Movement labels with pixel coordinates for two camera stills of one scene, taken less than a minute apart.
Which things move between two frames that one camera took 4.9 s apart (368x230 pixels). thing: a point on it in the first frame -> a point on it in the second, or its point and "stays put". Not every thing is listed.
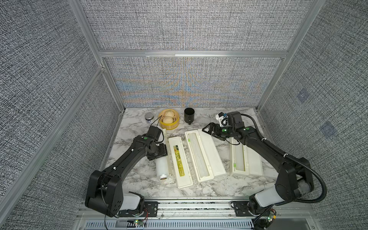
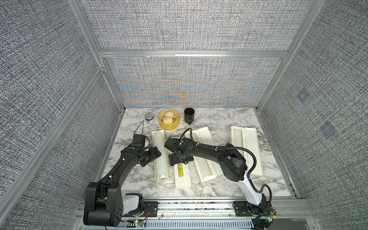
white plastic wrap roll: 183,174 stays put
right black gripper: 212,125 -> 171,158
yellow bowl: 169,119 stays put
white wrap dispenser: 207,160 stays put
